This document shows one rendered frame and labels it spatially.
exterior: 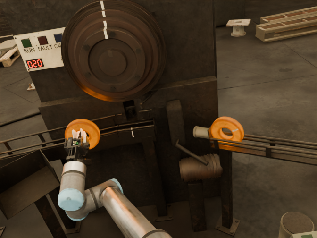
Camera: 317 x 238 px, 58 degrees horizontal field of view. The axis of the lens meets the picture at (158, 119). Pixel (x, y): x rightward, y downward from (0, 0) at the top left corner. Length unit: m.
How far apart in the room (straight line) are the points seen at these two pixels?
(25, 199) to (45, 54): 0.70
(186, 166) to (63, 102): 0.73
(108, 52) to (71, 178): 0.52
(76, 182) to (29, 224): 1.19
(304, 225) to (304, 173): 1.01
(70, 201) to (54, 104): 0.65
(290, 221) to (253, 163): 1.06
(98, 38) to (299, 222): 1.08
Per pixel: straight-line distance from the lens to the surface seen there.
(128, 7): 1.27
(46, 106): 1.63
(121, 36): 1.21
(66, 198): 1.11
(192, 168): 1.50
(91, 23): 1.27
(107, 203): 1.12
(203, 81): 1.52
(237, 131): 1.36
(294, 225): 1.30
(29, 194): 1.53
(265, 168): 2.27
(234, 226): 1.90
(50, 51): 1.52
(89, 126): 1.31
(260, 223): 1.94
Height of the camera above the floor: 1.53
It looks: 32 degrees down
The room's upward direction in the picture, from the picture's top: 10 degrees counter-clockwise
